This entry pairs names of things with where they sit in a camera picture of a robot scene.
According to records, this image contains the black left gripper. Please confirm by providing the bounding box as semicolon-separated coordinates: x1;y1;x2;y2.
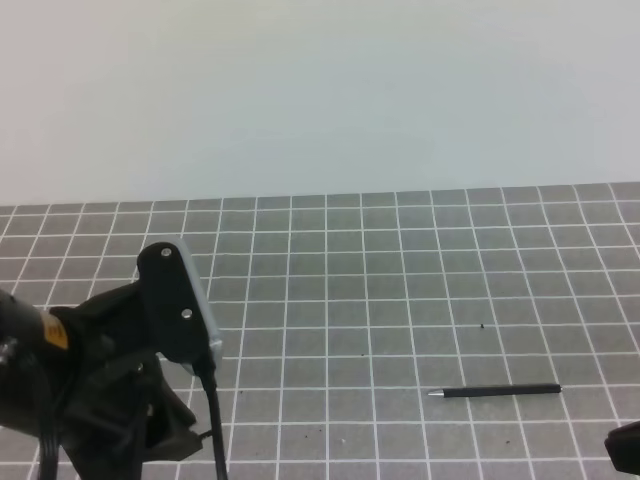
50;283;202;479

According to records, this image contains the black left camera cable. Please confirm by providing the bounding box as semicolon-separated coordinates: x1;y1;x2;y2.
192;357;230;480

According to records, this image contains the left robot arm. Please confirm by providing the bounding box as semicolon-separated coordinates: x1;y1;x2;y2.
1;284;202;479

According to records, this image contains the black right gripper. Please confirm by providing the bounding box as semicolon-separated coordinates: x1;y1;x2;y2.
604;421;640;473

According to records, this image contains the left wrist camera black grey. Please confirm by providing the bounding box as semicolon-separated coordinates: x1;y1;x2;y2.
137;237;223;377

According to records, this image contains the black pen silver tip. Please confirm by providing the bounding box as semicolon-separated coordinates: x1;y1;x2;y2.
427;383;562;398

